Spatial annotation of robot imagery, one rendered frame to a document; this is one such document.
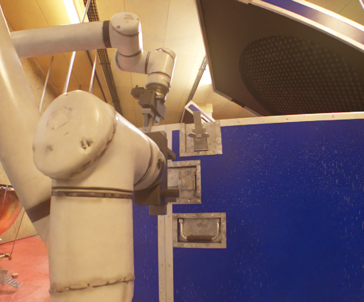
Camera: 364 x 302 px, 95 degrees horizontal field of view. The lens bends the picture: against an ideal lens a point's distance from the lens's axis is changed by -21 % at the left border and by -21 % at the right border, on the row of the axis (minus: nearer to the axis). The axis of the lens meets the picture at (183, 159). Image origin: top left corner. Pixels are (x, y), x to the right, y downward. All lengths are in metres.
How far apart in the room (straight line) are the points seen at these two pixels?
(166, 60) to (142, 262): 0.68
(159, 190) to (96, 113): 0.21
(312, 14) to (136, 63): 0.70
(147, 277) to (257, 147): 0.51
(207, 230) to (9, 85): 0.56
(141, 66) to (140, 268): 0.67
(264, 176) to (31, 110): 0.56
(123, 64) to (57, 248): 0.67
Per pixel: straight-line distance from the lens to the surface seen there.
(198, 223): 0.61
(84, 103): 0.19
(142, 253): 0.66
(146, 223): 0.64
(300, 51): 1.14
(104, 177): 0.19
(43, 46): 0.75
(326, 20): 0.97
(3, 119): 0.34
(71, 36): 0.71
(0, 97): 0.35
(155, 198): 0.35
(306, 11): 0.98
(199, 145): 0.62
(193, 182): 0.61
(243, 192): 0.59
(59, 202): 0.20
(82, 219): 0.19
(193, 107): 2.25
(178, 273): 0.64
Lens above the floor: 0.71
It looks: 12 degrees up
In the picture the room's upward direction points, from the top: 1 degrees counter-clockwise
